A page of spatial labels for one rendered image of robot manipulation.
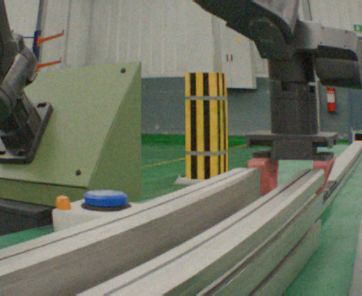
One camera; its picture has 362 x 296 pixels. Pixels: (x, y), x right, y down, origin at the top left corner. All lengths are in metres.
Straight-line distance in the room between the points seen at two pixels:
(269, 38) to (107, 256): 0.35
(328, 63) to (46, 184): 0.48
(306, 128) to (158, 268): 0.43
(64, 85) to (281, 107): 0.48
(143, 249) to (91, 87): 0.67
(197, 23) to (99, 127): 6.17
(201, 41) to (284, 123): 6.41
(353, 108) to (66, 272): 11.48
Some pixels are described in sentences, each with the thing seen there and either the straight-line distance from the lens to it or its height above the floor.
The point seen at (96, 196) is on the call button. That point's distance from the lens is 0.60.
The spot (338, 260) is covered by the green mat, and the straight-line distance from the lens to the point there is 0.63.
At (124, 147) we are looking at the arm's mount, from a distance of 1.03.
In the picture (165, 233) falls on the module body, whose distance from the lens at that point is 0.46.
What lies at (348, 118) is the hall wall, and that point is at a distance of 11.80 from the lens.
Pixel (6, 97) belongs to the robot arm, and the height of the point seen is 0.94.
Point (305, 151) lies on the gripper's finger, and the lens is 0.71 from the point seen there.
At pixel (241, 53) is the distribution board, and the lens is 12.14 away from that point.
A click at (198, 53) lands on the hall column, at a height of 1.31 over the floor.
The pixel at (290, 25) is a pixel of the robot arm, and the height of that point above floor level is 1.01.
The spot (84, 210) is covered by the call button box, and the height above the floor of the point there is 0.84.
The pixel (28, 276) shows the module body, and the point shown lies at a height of 0.86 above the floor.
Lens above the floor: 0.94
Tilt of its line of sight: 5 degrees down
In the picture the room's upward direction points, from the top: 1 degrees counter-clockwise
